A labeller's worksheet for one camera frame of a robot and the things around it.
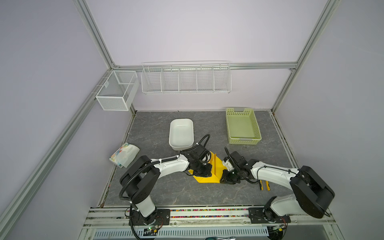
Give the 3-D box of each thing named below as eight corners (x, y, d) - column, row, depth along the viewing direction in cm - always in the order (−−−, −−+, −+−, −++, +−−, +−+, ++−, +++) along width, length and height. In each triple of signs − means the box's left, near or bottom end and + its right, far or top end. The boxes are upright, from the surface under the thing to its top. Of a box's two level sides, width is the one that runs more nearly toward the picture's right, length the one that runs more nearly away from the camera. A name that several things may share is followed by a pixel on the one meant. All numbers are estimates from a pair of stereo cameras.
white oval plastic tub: (168, 151, 100) (166, 146, 95) (172, 123, 116) (170, 118, 110) (193, 151, 100) (193, 145, 95) (194, 123, 115) (193, 118, 110)
